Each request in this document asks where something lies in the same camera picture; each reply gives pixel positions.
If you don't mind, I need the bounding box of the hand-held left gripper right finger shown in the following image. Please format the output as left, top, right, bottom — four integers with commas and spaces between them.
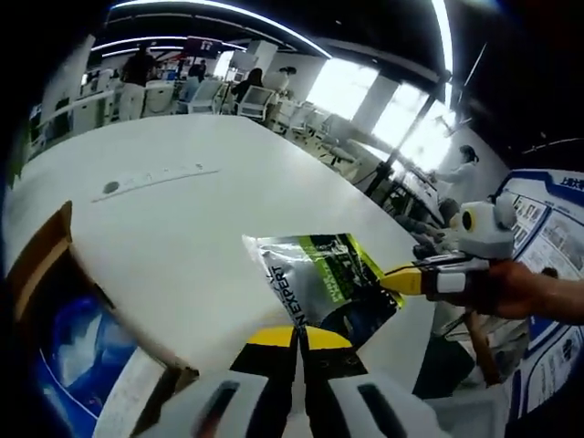
300, 326, 446, 438

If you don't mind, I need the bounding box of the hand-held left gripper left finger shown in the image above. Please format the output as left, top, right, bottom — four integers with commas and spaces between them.
131, 326, 300, 438

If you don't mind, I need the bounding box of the silver green soft pouch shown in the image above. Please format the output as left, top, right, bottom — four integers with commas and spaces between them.
241, 233, 407, 349

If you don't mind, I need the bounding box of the brown cardboard shoe box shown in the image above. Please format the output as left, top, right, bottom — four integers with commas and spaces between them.
4, 200, 200, 438

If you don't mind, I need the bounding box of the person's right hand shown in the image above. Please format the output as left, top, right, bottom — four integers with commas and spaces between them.
464, 260, 556, 318

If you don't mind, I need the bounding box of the black tripod stand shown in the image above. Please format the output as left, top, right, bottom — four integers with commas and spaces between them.
364, 68, 454, 207

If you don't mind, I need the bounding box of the long white carton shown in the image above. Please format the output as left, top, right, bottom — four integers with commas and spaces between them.
93, 350, 183, 438

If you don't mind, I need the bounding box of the white ceiling light strip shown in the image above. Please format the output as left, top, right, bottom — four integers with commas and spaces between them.
430, 0, 455, 75
109, 0, 332, 58

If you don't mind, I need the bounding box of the row of white office chairs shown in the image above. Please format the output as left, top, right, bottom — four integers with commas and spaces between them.
180, 77, 362, 171

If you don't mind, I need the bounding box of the white office desk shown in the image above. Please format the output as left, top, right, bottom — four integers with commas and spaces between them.
35, 89, 120, 138

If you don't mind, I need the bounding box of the blue white wall poster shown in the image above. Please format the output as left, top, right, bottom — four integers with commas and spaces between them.
495, 167, 584, 414

